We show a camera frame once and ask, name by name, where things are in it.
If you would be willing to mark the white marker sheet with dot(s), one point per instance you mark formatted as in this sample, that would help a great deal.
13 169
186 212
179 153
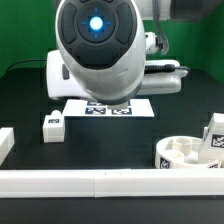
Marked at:
83 108

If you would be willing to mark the white U-shaped fence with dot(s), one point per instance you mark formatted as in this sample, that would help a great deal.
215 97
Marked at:
111 183

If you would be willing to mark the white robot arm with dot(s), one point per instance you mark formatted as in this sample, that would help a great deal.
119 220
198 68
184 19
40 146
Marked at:
102 47

